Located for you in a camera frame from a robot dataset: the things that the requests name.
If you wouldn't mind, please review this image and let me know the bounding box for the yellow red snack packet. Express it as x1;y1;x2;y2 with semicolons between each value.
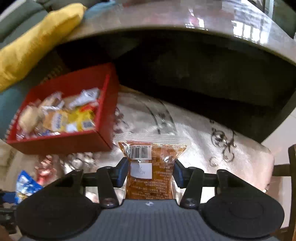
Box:
66;102;98;133

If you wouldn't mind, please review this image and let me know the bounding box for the grey coffee table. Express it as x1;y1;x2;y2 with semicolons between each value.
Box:
58;1;295;142

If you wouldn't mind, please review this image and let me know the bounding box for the waffle snack clear packet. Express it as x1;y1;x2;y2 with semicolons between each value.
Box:
41;109;69;133

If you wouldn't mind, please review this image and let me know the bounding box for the silver foil snack packet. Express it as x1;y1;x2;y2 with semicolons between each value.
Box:
65;88;100;109

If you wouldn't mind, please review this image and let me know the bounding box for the wooden chair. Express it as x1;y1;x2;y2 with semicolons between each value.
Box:
273;144;295;240

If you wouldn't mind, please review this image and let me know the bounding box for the red cardboard box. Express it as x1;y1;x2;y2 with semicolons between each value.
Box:
6;63;119;155

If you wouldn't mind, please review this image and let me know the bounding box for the blue snack packet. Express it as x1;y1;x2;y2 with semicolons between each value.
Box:
15;170;43;205

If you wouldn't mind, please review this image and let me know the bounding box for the brown jerky snack packet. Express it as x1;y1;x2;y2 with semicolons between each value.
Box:
118;141;187;200

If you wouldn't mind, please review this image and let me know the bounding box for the yellow pillow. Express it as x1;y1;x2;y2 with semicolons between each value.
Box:
1;3;87;92

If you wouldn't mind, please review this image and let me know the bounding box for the dark green sofa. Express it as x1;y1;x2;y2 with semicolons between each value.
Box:
0;0;68;49

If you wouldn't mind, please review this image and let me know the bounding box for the teal houndstooth cushion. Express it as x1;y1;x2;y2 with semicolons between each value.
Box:
0;82;34;142

